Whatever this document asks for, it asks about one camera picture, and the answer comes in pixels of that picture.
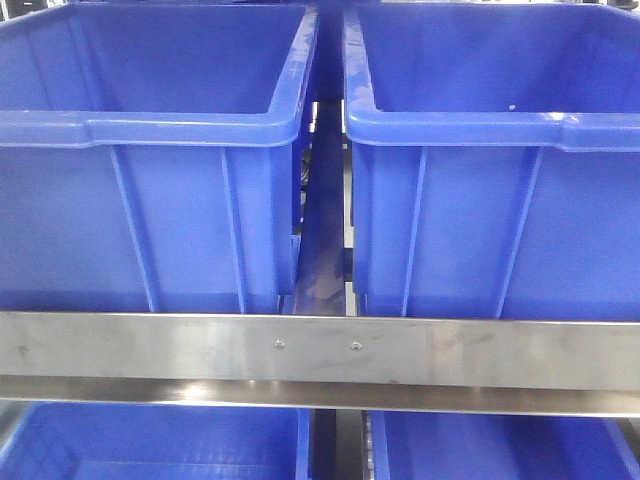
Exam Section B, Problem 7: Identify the blue bin upper shelf right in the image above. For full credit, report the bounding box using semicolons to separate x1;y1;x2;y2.
343;3;639;321

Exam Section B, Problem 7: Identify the blue bin lower shelf left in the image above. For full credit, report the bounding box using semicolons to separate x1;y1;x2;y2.
1;403;311;479

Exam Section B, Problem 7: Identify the steel shelf crossbar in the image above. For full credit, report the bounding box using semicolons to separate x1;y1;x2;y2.
1;311;639;417

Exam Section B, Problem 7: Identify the blue bin lower shelf right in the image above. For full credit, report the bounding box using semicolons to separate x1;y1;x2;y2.
368;411;639;479

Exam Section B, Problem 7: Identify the blue bin shelf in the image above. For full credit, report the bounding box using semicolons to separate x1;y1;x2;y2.
368;411;639;479
343;3;639;321
1;1;318;313
1;403;311;479

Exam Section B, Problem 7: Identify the blue bin upper shelf left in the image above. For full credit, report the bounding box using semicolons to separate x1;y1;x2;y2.
1;1;318;313

